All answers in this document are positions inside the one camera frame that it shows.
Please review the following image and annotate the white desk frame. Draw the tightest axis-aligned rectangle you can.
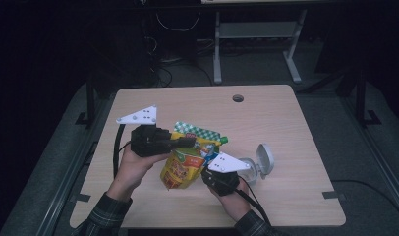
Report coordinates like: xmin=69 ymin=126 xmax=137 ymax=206
xmin=200 ymin=0 xmax=339 ymax=85

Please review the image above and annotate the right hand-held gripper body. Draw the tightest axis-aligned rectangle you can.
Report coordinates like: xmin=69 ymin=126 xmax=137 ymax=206
xmin=200 ymin=151 xmax=252 ymax=197

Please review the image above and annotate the silver metal bowl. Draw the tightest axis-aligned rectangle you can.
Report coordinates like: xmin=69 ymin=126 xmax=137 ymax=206
xmin=238 ymin=143 xmax=275 ymax=187

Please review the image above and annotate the person's right hand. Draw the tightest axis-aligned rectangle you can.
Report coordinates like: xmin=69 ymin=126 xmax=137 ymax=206
xmin=208 ymin=178 xmax=252 ymax=223

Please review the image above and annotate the grey metal rail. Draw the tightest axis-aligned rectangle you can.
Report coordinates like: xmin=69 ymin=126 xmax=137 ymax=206
xmin=34 ymin=96 xmax=114 ymax=236
xmin=340 ymin=97 xmax=399 ymax=214

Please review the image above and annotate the yellow spouted food pouch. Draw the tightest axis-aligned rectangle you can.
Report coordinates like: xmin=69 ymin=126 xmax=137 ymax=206
xmin=159 ymin=121 xmax=229 ymax=191

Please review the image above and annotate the person's left hand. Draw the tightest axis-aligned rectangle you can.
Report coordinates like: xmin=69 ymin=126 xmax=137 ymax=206
xmin=106 ymin=150 xmax=171 ymax=202

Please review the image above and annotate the black floor cable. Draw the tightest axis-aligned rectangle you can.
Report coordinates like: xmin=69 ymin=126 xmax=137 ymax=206
xmin=330 ymin=179 xmax=399 ymax=219

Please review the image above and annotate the right hand-held gripper cable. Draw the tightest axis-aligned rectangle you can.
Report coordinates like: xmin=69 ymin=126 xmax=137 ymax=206
xmin=236 ymin=176 xmax=273 ymax=228

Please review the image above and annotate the white hanging cable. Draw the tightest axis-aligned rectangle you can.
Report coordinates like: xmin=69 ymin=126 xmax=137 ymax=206
xmin=155 ymin=12 xmax=201 ymax=33

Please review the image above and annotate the grey tape strip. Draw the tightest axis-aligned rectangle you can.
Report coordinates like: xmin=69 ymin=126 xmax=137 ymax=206
xmin=321 ymin=190 xmax=347 ymax=202
xmin=70 ymin=193 xmax=91 ymax=204

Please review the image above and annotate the black metal stand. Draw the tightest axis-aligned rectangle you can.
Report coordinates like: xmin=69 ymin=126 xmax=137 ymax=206
xmin=355 ymin=67 xmax=382 ymax=128
xmin=75 ymin=82 xmax=97 ymax=128

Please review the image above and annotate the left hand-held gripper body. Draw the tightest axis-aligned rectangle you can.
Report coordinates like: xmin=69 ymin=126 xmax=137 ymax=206
xmin=115 ymin=104 xmax=173 ymax=158

